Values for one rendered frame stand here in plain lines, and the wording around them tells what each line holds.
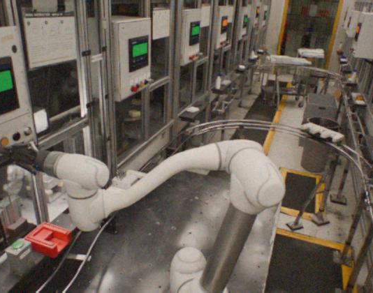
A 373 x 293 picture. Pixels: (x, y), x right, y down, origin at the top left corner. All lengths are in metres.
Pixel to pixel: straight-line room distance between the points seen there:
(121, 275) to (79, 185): 0.79
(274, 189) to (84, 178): 0.58
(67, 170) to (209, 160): 0.47
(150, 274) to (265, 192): 0.94
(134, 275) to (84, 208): 0.70
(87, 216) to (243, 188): 0.53
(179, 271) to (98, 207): 0.50
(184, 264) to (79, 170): 0.63
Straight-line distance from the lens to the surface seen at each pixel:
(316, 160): 4.35
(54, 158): 1.15
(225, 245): 1.19
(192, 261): 1.46
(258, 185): 1.01
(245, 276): 1.82
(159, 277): 1.76
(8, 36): 1.40
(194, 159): 1.15
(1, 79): 1.35
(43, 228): 1.69
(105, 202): 1.17
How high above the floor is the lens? 1.98
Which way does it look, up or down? 26 degrees down
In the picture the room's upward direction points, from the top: 3 degrees clockwise
